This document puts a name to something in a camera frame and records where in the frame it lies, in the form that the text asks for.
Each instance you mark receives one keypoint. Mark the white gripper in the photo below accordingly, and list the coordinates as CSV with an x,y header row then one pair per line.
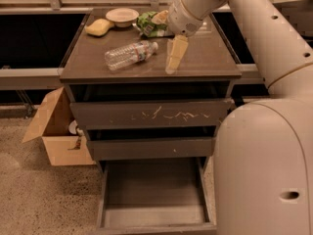
x,y
181,19

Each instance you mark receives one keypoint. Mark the clear plastic water bottle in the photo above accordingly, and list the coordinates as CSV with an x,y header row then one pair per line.
x,y
130,54

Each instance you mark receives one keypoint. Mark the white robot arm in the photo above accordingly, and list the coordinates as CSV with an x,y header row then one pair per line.
x,y
263,155

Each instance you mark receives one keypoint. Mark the dark grey drawer cabinet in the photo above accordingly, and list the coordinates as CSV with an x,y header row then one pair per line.
x,y
207,72

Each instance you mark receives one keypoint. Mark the grey top drawer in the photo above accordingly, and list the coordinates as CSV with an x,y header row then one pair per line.
x,y
149,114

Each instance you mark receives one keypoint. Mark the grey middle drawer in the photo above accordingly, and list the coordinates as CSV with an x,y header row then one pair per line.
x,y
159,148

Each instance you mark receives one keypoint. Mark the grey open bottom drawer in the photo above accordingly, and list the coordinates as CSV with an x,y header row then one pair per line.
x,y
154,197

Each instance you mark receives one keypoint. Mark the green chip bag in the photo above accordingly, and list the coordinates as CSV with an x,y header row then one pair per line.
x,y
149,29

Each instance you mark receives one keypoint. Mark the white ceramic bowl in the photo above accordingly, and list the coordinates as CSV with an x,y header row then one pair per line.
x,y
122,17

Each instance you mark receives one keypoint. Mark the yellow sponge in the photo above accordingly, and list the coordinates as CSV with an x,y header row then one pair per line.
x,y
99,27

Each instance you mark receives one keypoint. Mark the white cup in box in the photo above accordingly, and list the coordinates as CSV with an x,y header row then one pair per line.
x,y
74,129

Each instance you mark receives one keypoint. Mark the open cardboard box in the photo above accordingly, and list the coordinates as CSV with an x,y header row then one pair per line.
x,y
50,123

